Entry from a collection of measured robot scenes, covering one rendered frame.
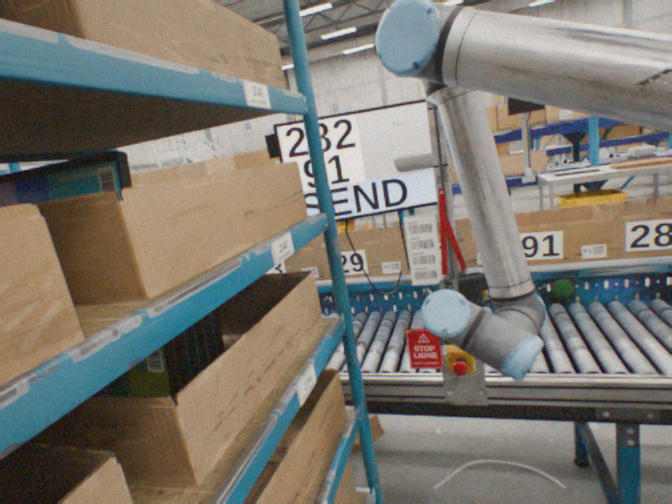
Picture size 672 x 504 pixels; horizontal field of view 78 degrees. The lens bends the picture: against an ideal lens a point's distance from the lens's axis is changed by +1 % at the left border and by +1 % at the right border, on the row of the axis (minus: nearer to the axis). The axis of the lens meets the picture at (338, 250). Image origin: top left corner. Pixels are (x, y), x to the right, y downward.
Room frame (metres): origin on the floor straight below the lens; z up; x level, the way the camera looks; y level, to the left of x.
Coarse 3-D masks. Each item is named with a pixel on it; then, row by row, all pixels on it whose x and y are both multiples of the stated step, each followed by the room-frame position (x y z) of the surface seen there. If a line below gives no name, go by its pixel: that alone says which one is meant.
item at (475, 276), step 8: (464, 272) 1.03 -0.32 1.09; (472, 272) 1.01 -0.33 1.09; (480, 272) 1.00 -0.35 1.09; (464, 280) 1.01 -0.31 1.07; (472, 280) 1.00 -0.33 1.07; (480, 280) 0.99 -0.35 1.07; (464, 288) 1.01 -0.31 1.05; (472, 288) 1.00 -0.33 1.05; (480, 288) 1.00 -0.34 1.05; (488, 288) 0.99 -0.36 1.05; (464, 296) 1.03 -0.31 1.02; (472, 296) 1.02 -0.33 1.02; (480, 296) 1.01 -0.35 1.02; (480, 304) 1.01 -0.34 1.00
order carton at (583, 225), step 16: (560, 208) 1.78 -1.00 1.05; (576, 208) 1.76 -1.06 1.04; (592, 208) 1.73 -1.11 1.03; (528, 224) 1.82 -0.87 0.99; (544, 224) 1.80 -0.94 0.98; (560, 224) 1.52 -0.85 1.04; (576, 224) 1.50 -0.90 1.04; (592, 224) 1.49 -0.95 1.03; (608, 224) 1.47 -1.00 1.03; (576, 240) 1.50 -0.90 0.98; (592, 240) 1.49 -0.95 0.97; (608, 240) 1.47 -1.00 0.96; (576, 256) 1.51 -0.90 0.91; (608, 256) 1.47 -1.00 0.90
